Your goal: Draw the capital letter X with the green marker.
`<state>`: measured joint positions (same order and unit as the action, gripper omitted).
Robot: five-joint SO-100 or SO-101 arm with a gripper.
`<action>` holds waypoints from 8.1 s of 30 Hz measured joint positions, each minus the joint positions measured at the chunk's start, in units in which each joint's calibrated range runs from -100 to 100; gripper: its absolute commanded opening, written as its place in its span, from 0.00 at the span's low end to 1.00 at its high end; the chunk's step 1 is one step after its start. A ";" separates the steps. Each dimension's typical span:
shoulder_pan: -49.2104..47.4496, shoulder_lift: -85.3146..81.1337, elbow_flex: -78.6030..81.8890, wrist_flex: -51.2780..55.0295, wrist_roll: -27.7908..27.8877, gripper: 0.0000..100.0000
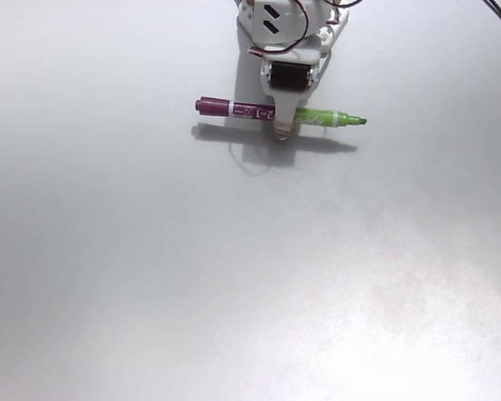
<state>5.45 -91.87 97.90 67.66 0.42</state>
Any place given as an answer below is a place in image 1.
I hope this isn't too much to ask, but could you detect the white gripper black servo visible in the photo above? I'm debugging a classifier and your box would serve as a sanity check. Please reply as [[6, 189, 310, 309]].
[[261, 36, 323, 142]]

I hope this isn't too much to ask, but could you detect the green and purple marker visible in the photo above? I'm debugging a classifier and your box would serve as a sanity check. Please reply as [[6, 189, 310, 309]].
[[195, 96, 368, 129]]

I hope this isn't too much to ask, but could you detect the tan rubber band wrap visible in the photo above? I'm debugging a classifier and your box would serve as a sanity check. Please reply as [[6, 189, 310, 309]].
[[274, 119, 296, 141]]

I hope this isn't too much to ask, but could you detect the red white black servo cable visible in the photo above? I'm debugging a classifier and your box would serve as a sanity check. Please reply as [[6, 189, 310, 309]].
[[246, 0, 312, 58]]

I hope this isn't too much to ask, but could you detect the red black base cable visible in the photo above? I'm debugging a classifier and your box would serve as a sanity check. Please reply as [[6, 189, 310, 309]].
[[321, 0, 365, 10]]

